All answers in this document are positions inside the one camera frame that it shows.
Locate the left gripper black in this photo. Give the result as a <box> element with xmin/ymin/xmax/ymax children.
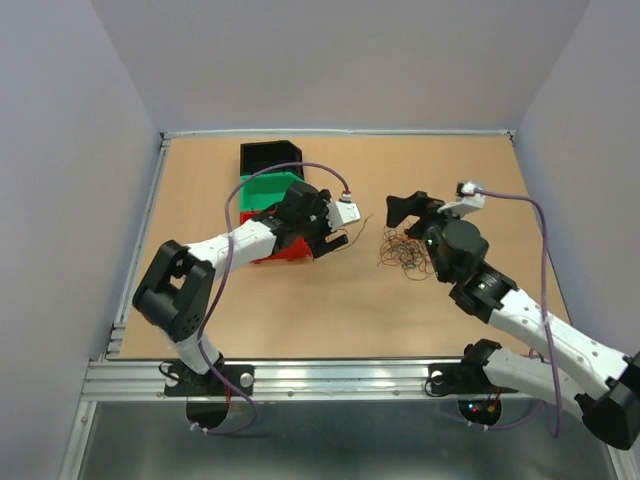
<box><xmin>294</xmin><ymin>190</ymin><xmax>346</xmax><ymax>258</ymax></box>

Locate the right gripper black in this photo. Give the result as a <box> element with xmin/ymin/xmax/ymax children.
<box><xmin>387</xmin><ymin>190</ymin><xmax>471</xmax><ymax>283</ymax></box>

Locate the single thin dark cable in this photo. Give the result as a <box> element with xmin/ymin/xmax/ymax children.
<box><xmin>344</xmin><ymin>212</ymin><xmax>374</xmax><ymax>246</ymax></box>

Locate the cable bundle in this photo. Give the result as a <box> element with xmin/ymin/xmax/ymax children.
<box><xmin>374</xmin><ymin>214</ymin><xmax>436</xmax><ymax>282</ymax></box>

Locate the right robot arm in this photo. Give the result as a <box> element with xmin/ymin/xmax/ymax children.
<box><xmin>386</xmin><ymin>182</ymin><xmax>639</xmax><ymax>450</ymax></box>

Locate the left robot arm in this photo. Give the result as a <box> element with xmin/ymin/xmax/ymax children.
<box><xmin>132</xmin><ymin>181</ymin><xmax>361</xmax><ymax>394</ymax></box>

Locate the red plastic bin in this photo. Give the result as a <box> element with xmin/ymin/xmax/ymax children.
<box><xmin>239</xmin><ymin>210</ymin><xmax>311</xmax><ymax>264</ymax></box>

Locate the green plastic bin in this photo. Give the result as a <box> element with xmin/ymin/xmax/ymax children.
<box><xmin>239</xmin><ymin>171</ymin><xmax>303</xmax><ymax>211</ymax></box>

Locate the black plastic bin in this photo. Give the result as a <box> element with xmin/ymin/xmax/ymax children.
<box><xmin>239</xmin><ymin>140</ymin><xmax>304</xmax><ymax>179</ymax></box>

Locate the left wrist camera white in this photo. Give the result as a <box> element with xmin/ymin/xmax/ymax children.
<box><xmin>327</xmin><ymin>201</ymin><xmax>362</xmax><ymax>232</ymax></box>

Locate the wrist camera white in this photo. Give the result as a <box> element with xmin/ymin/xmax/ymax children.
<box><xmin>438</xmin><ymin>181</ymin><xmax>485</xmax><ymax>218</ymax></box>
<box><xmin>327</xmin><ymin>201</ymin><xmax>362</xmax><ymax>232</ymax></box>

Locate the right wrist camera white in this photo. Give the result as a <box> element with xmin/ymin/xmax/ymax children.
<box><xmin>438</xmin><ymin>181</ymin><xmax>485</xmax><ymax>218</ymax></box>

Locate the aluminium mounting rail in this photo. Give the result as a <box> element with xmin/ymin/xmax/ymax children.
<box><xmin>79</xmin><ymin>354</ymin><xmax>616</xmax><ymax>401</ymax></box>

